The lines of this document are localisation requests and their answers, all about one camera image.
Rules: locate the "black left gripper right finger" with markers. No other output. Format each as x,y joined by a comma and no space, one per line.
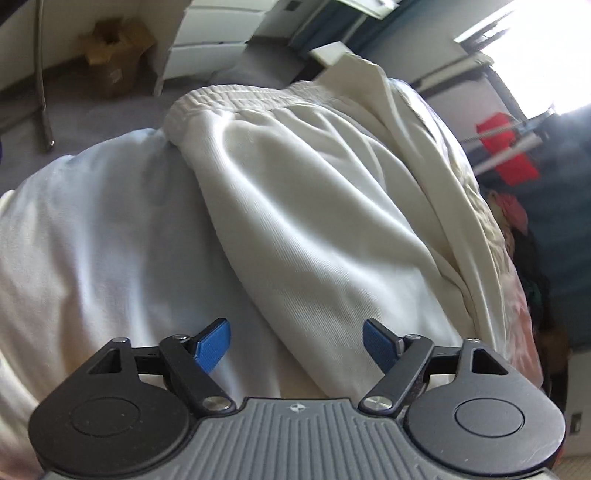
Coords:
403,360

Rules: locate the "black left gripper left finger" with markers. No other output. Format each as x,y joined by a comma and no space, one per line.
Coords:
189,362

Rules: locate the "pile of dark clothes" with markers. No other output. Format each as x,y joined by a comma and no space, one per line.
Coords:
551,339

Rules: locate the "pastel rainbow duvet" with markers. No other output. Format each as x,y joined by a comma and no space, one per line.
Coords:
117,242

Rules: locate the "red cloth on rack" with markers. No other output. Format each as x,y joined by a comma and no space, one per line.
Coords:
499,135

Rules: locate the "cardboard box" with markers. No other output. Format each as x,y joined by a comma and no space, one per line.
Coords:
113,51

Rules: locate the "white dresser desk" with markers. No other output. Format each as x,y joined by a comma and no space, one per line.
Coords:
199,38

